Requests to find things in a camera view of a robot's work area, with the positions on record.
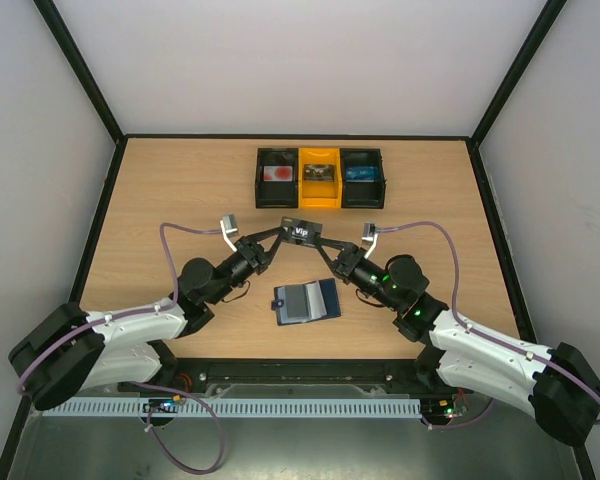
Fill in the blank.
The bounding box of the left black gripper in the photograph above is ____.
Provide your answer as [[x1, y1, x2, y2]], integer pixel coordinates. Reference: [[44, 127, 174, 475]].
[[207, 227, 285, 306]]

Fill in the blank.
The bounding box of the black vip card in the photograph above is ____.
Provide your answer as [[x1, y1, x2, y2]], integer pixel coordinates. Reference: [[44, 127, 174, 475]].
[[303, 164, 335, 182], [280, 216, 323, 248]]

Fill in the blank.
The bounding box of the navy blue card holder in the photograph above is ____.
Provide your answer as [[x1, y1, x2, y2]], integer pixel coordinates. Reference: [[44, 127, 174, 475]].
[[271, 278, 341, 326]]

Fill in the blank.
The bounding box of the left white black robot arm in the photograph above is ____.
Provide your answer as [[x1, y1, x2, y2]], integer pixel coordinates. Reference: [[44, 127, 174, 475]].
[[8, 227, 284, 410]]

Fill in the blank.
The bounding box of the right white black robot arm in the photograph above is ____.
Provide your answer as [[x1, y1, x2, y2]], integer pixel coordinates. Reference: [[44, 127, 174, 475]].
[[316, 239, 600, 447]]

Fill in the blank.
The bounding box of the red white card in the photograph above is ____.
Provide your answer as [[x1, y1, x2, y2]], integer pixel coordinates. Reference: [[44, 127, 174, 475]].
[[262, 165, 294, 182]]

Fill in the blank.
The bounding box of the blue card in bin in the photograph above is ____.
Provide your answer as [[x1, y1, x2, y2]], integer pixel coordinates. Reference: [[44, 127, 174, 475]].
[[344, 165, 380, 182]]

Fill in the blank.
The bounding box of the black VIP card in bin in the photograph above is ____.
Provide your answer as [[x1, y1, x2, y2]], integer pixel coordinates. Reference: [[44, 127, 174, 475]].
[[303, 164, 335, 182]]

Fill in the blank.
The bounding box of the left black bin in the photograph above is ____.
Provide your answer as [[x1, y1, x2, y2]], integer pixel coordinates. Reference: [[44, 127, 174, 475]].
[[254, 148, 299, 209]]

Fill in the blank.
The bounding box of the black bin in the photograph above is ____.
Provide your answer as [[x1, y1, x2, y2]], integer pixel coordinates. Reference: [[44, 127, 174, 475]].
[[254, 148, 299, 209], [340, 148, 386, 209]]

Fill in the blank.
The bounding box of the yellow middle bin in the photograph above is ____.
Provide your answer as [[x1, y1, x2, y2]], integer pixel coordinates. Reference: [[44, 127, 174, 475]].
[[298, 147, 343, 209]]

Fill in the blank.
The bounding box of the right black bin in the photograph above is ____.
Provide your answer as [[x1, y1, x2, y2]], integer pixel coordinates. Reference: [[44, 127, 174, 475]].
[[340, 148, 386, 209]]

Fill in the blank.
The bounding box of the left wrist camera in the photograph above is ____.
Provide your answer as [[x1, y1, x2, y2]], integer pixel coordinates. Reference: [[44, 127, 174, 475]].
[[220, 213, 239, 252]]

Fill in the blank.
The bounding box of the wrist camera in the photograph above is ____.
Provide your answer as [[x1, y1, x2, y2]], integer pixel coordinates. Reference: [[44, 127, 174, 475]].
[[361, 222, 379, 259], [220, 213, 239, 252]]

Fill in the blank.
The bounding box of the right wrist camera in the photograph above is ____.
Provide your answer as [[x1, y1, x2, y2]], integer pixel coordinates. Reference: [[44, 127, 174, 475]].
[[361, 222, 379, 259]]

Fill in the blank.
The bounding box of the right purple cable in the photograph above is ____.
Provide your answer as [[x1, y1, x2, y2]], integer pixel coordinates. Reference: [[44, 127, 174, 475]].
[[377, 220, 600, 431]]

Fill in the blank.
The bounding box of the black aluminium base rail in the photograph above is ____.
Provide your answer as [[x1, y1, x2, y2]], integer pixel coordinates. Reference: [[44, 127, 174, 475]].
[[156, 358, 458, 398]]

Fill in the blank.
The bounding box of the grey slotted cable duct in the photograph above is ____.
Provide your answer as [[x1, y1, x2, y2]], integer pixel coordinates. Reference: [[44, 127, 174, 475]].
[[42, 397, 421, 419]]

